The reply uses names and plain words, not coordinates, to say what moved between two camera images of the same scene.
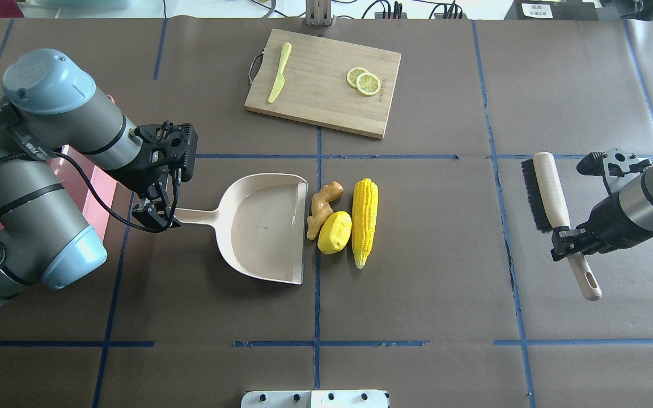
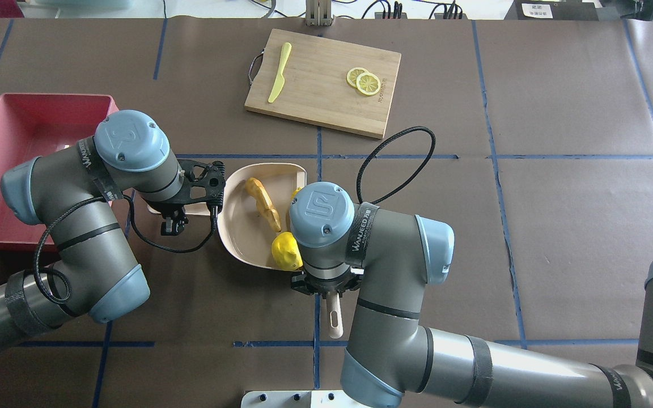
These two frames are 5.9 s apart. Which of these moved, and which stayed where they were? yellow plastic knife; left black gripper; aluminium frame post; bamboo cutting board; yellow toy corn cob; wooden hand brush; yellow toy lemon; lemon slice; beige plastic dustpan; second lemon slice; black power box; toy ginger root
Moved: left black gripper; wooden hand brush; yellow toy corn cob; yellow toy lemon; beige plastic dustpan; toy ginger root
Stayed: second lemon slice; lemon slice; black power box; aluminium frame post; bamboo cutting board; yellow plastic knife
